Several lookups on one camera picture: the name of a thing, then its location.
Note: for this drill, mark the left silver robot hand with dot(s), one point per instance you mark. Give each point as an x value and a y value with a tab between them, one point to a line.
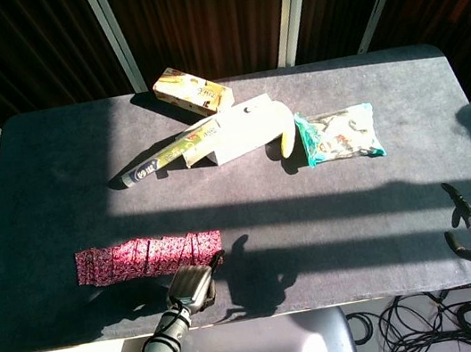
190	285

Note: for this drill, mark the long green foil box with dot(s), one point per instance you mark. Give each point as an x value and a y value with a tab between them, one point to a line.
168	153

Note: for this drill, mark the white cardboard box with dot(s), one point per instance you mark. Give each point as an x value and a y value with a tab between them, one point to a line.
237	132

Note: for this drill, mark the yellow banana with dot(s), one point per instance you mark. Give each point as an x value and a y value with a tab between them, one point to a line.
286	131

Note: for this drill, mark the teal snack bag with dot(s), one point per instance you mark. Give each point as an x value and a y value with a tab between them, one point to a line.
339	136

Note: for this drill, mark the yellow snack box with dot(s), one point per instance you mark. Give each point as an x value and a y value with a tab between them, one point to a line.
192	90

